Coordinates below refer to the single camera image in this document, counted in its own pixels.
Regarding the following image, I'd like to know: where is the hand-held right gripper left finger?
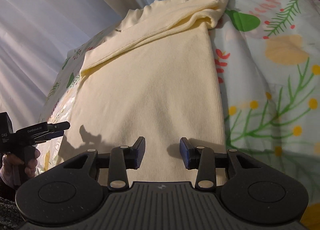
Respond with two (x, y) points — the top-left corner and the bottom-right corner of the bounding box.
(64, 136), (146, 191)

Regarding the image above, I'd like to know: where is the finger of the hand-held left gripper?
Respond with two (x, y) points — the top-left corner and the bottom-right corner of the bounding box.
(48, 121), (71, 131)
(34, 130), (64, 145)

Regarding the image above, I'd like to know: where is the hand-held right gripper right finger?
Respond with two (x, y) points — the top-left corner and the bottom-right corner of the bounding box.
(180, 137), (260, 191)

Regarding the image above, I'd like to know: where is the cream knit top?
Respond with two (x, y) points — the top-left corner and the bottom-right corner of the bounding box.
(55, 0), (230, 187)

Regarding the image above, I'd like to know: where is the person's left forearm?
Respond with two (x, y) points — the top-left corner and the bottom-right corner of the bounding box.
(0, 179), (25, 230)

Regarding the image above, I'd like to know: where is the person's left hand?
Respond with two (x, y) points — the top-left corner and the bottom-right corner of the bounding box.
(0, 149), (41, 188)

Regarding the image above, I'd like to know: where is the floral bedsheet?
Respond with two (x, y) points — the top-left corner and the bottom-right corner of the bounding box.
(37, 0), (320, 230)

